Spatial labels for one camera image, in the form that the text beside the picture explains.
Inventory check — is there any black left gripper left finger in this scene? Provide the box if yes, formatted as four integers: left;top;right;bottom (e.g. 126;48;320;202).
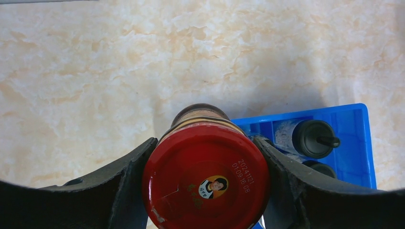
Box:
0;137;158;229

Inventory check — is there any black pourer cap grain jar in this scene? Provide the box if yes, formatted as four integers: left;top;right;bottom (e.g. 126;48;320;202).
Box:
273;119;341;159

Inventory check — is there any blue plastic divided bin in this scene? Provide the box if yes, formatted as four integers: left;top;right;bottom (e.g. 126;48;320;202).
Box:
230;103;377;229

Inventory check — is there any red cap brown sauce bottle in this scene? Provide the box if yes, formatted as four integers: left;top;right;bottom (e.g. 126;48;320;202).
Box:
142;103;270;229

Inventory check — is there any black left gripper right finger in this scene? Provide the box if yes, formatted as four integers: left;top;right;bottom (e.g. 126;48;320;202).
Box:
253;135;405;229

